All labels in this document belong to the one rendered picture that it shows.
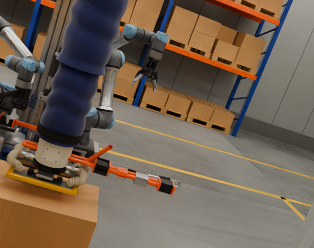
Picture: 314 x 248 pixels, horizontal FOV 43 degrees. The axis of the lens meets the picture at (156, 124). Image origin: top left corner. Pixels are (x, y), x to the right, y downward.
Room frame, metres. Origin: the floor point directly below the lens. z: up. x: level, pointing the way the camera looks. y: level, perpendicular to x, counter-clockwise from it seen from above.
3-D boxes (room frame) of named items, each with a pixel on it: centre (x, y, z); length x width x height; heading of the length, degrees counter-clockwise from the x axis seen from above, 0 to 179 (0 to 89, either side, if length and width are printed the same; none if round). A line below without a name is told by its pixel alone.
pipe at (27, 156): (1.86, 0.44, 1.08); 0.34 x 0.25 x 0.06; 100
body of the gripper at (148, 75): (2.30, 0.14, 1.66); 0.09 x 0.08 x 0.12; 16
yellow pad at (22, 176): (1.76, 0.42, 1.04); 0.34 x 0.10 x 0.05; 100
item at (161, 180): (1.96, -0.16, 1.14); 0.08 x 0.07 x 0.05; 100
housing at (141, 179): (1.94, -0.02, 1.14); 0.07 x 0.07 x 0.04; 10
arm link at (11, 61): (2.13, 0.83, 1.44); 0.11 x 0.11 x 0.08; 61
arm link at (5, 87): (2.30, 0.93, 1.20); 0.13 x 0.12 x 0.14; 151
